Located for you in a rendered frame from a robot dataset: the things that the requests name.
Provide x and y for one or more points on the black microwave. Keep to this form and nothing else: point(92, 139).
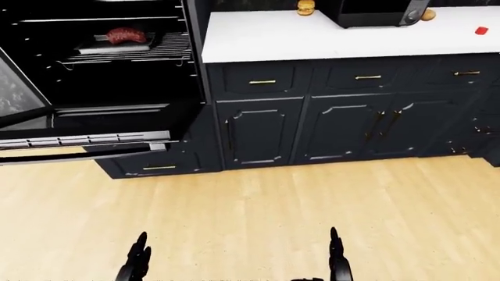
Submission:
point(375, 13)

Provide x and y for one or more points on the white countertop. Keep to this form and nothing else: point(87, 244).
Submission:
point(312, 38)

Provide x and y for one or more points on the burger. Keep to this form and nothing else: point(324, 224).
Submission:
point(306, 8)

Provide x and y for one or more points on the small red object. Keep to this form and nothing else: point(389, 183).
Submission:
point(482, 30)

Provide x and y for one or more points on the black built-in oven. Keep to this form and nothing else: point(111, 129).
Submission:
point(117, 58)

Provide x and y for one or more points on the raw red meat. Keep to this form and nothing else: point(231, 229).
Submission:
point(126, 35)

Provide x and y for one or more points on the dark blue cabinet unit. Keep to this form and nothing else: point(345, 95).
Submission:
point(332, 117)

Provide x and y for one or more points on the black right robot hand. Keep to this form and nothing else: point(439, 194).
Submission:
point(337, 257)

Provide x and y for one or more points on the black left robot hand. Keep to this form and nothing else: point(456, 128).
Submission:
point(137, 257)

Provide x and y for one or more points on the grey baking tray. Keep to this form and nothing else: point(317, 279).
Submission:
point(113, 45)

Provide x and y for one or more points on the black oven door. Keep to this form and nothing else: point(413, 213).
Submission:
point(58, 128)

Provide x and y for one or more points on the brown bread roll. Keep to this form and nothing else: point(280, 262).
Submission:
point(428, 14)

